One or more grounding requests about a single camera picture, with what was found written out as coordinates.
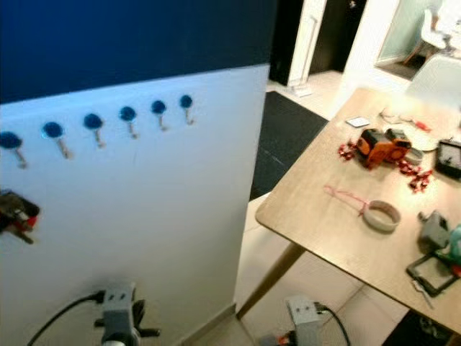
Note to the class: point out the wooden table leg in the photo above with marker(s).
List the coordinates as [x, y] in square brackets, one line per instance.
[270, 277]

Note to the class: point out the black key fob bunch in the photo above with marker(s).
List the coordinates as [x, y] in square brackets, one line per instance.
[16, 213]

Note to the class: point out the black rug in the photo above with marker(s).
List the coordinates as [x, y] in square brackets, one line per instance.
[284, 137]

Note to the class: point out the white tape roll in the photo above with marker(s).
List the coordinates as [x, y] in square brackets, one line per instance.
[380, 225]

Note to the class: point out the dark floor mat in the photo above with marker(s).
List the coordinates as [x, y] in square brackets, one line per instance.
[421, 330]

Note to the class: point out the silver key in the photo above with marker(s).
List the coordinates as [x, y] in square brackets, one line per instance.
[422, 290]

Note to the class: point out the orange and black device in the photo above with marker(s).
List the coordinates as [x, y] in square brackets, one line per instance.
[374, 150]
[401, 143]

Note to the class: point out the white smartphone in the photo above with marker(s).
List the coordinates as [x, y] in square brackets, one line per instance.
[359, 122]

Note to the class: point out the black phone case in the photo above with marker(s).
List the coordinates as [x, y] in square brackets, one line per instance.
[432, 274]

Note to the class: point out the white floor stand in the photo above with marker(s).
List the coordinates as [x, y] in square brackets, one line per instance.
[304, 43]

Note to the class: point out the small grey tape roll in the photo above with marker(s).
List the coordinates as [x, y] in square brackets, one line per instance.
[416, 156]

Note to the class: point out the thin-framed eyeglasses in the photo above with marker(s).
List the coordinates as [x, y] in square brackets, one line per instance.
[392, 114]

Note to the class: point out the round patterned coaster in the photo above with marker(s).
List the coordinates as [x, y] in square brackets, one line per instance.
[431, 143]

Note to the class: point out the small red orange object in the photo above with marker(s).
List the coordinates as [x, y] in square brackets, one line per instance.
[421, 125]

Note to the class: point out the black handheld remote controller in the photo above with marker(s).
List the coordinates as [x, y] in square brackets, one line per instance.
[450, 157]

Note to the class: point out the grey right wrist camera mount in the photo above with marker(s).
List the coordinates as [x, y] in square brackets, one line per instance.
[302, 317]

